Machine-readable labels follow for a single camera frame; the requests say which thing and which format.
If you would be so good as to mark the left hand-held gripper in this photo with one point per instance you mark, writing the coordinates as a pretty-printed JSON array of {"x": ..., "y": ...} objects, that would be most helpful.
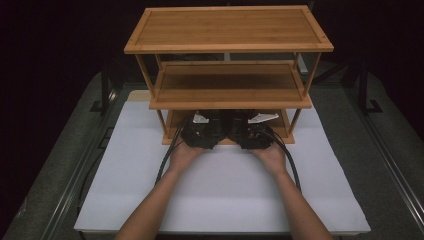
[{"x": 203, "y": 135}]

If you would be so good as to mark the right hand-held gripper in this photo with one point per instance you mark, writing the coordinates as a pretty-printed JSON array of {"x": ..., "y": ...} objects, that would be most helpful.
[{"x": 255, "y": 136}]

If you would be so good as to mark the wooden three-tier shoe rack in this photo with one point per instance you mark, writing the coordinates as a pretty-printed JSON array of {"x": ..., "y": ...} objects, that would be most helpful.
[{"x": 228, "y": 30}]

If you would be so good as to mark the person's left hand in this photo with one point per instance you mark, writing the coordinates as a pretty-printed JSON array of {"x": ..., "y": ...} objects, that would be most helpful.
[{"x": 185, "y": 156}]

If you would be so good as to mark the person's right hand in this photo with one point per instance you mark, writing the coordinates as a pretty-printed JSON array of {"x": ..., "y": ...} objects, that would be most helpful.
[{"x": 271, "y": 160}]

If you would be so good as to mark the white table sheet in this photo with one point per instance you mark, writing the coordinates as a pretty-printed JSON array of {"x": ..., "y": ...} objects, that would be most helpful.
[{"x": 216, "y": 206}]

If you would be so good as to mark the black metal stand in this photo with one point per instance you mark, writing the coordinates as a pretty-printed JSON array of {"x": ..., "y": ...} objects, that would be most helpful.
[
  {"x": 365, "y": 90},
  {"x": 105, "y": 90}
]

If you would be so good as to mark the metal table rail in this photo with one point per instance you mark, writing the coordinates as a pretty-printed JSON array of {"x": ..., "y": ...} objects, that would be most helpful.
[
  {"x": 390, "y": 160},
  {"x": 76, "y": 186}
]

